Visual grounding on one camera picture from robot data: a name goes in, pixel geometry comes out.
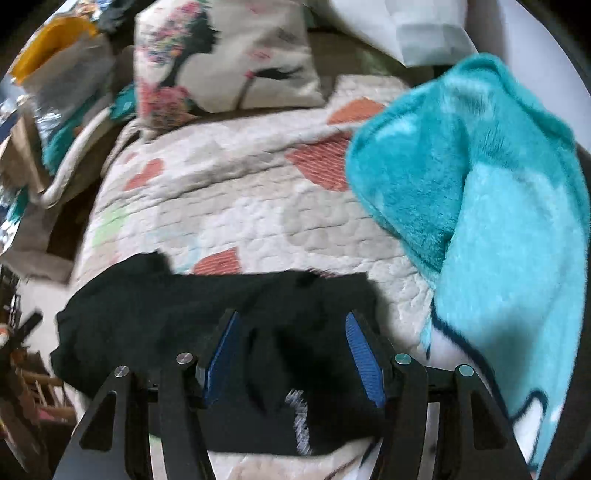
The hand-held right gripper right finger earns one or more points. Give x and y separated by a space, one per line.
364 364

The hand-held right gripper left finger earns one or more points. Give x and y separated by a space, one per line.
221 355

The black pants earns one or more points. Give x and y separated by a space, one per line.
286 314

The heart-patterned quilt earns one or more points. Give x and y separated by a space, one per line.
231 198

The wooden chair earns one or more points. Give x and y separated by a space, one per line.
41 383

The teal fleece blanket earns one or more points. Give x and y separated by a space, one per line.
415 184

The cream chair pad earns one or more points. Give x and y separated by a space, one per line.
74 152

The teal cloth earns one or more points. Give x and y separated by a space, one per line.
57 138

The printed silhouette cushion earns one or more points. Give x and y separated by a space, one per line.
221 55

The clear plastic bag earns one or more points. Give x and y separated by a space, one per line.
69 87

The white paper bag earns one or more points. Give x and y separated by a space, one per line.
415 27

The yellow bag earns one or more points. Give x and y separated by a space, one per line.
46 46

